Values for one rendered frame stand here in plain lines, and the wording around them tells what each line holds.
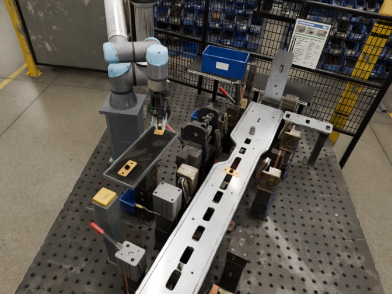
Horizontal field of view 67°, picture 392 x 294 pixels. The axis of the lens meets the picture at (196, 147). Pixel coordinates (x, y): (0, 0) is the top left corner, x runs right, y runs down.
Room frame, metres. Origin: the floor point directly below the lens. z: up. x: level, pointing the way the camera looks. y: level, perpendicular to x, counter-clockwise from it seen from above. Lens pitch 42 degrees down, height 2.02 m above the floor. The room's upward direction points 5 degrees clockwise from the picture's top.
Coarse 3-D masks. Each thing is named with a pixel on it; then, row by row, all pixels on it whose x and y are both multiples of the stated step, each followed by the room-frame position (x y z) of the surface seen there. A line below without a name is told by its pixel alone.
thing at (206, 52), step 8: (208, 48) 2.07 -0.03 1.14; (216, 48) 2.06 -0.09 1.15; (224, 48) 2.05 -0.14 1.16; (208, 56) 1.91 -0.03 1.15; (216, 56) 2.06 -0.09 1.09; (224, 56) 2.05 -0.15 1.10; (232, 56) 2.03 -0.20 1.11; (240, 56) 2.02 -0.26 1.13; (208, 64) 1.92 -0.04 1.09; (216, 64) 1.90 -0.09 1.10; (224, 64) 1.89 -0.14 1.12; (232, 64) 1.87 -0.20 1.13; (240, 64) 1.86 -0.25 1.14; (216, 72) 1.90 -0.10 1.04; (224, 72) 1.88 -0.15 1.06; (232, 72) 1.87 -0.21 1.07; (240, 72) 1.86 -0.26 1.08
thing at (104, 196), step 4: (104, 188) 0.69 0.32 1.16; (100, 192) 0.67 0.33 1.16; (104, 192) 0.67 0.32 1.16; (108, 192) 0.67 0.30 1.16; (112, 192) 0.67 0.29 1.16; (96, 196) 0.65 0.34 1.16; (100, 196) 0.65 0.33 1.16; (104, 196) 0.65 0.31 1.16; (108, 196) 0.65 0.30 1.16; (112, 196) 0.66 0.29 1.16; (96, 200) 0.63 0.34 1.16; (100, 200) 0.63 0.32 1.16; (104, 200) 0.64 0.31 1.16; (108, 200) 0.64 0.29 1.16; (104, 204) 0.62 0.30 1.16
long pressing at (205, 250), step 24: (240, 120) 1.41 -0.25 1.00; (264, 120) 1.43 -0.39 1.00; (240, 144) 1.20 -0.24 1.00; (264, 144) 1.21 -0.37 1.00; (216, 168) 1.00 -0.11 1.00; (240, 168) 1.02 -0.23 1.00; (240, 192) 0.86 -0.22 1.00; (192, 216) 0.71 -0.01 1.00; (216, 216) 0.72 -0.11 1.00; (168, 240) 0.59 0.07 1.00; (192, 240) 0.60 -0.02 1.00; (216, 240) 0.61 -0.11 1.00; (168, 264) 0.50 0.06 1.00; (192, 264) 0.51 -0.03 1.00; (144, 288) 0.41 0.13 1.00; (192, 288) 0.42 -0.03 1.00
